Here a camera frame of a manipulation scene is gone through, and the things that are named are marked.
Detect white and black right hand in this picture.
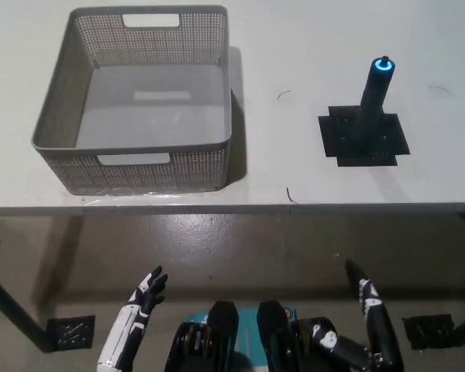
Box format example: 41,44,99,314
300,258,405,372

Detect white and black left hand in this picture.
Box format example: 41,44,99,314
96,265,168,372

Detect black electric screwdriver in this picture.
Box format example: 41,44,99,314
355,56,395,156

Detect black and teal robot body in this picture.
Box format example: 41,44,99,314
163,300,352,372

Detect grey perforated plastic basket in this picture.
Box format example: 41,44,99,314
30,4,233,196

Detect black taped screwdriver stand base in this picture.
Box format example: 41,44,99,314
318,105,412,168

